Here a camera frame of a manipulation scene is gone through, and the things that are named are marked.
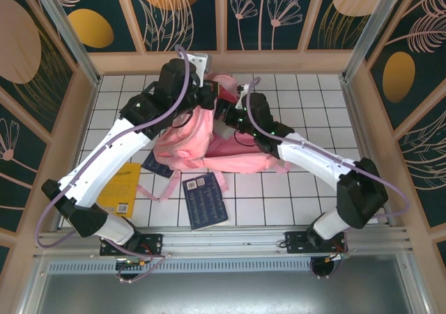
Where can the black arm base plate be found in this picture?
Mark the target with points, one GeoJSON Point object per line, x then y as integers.
{"type": "Point", "coordinates": [153, 244]}
{"type": "Point", "coordinates": [296, 244]}

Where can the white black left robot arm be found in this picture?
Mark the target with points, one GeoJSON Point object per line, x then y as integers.
{"type": "Point", "coordinates": [104, 161]}

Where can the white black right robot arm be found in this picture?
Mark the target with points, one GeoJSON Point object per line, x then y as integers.
{"type": "Point", "coordinates": [362, 195]}

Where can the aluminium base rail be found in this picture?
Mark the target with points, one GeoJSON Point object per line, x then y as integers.
{"type": "Point", "coordinates": [226, 239]}

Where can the slotted metal vent strip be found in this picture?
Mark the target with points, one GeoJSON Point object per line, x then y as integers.
{"type": "Point", "coordinates": [226, 266]}

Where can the pink school backpack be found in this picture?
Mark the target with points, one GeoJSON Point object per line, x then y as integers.
{"type": "Point", "coordinates": [188, 147]}

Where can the yellow book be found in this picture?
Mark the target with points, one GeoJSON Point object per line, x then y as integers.
{"type": "Point", "coordinates": [122, 188]}

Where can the aluminium corner post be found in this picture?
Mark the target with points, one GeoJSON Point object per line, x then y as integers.
{"type": "Point", "coordinates": [57, 14]}
{"type": "Point", "coordinates": [371, 25]}

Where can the grey metal sheet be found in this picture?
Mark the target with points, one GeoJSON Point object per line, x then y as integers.
{"type": "Point", "coordinates": [226, 293]}

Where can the dark blue book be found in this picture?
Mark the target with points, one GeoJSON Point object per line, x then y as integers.
{"type": "Point", "coordinates": [207, 202]}
{"type": "Point", "coordinates": [155, 166]}

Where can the black base electronics module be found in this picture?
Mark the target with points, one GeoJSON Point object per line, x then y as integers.
{"type": "Point", "coordinates": [130, 266]}
{"type": "Point", "coordinates": [327, 267]}

